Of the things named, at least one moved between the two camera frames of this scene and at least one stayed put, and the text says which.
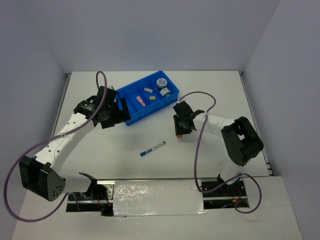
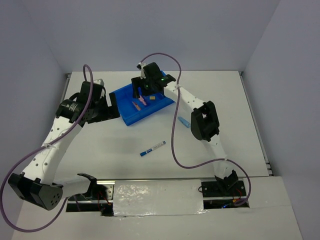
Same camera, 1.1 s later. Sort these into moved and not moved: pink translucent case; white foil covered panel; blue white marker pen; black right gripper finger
Moved: black right gripper finger
Not moved: pink translucent case; white foil covered panel; blue white marker pen
